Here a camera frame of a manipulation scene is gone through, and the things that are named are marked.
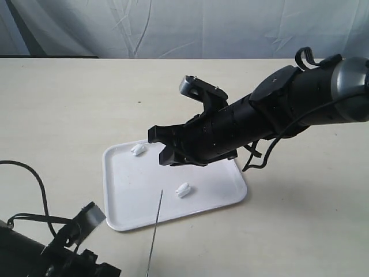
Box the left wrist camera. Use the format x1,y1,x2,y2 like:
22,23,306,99
59,202,106,248

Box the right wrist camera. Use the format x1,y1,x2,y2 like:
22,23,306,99
179,76,228,114

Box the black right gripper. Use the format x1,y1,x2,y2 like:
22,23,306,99
148,98,271,166

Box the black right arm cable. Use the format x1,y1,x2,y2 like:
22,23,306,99
242,95,369,173

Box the white sheer curtain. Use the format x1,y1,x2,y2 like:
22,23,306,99
1,1,368,59

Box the thin metal rod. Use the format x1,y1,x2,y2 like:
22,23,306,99
145,190,163,277

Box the white plastic tray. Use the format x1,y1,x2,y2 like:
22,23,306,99
102,140,247,231

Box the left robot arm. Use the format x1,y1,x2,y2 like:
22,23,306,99
1,226,122,276

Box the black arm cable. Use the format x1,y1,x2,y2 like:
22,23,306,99
242,95,369,173
0,160,76,237

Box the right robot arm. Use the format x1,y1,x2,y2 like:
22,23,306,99
148,47,368,166

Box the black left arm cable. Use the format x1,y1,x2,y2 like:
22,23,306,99
0,160,76,237

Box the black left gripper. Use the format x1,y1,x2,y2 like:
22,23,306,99
46,249,121,277

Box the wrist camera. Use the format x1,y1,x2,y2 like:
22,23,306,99
59,202,106,248
179,76,228,114

